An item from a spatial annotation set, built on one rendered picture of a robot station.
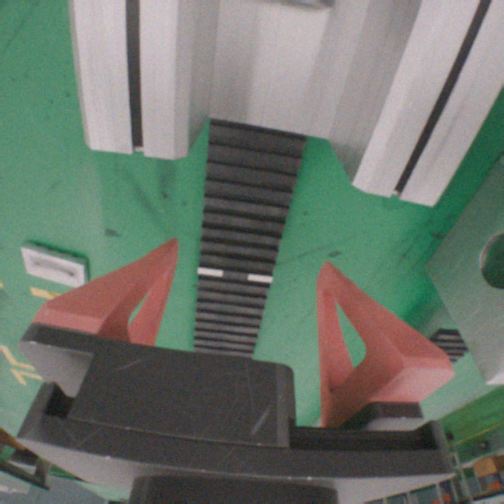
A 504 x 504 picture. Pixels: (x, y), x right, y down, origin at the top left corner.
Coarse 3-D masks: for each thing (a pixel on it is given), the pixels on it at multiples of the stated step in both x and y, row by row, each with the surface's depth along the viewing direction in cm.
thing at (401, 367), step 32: (320, 288) 15; (352, 288) 12; (320, 320) 14; (352, 320) 11; (384, 320) 9; (320, 352) 13; (384, 352) 8; (416, 352) 8; (320, 384) 13; (352, 384) 10; (384, 384) 8; (416, 384) 8; (352, 416) 10; (384, 416) 8; (416, 416) 8
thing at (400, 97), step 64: (128, 0) 5; (192, 0) 5; (256, 0) 8; (320, 0) 7; (384, 0) 6; (448, 0) 5; (128, 64) 6; (192, 64) 6; (256, 64) 9; (320, 64) 9; (384, 64) 6; (448, 64) 5; (128, 128) 6; (192, 128) 7; (320, 128) 10; (384, 128) 6; (448, 128) 6; (384, 192) 7
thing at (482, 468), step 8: (0, 432) 228; (0, 440) 243; (8, 440) 234; (16, 448) 261; (496, 456) 362; (480, 464) 374; (488, 464) 360; (496, 464) 352; (480, 472) 369; (488, 472) 356; (496, 472) 360
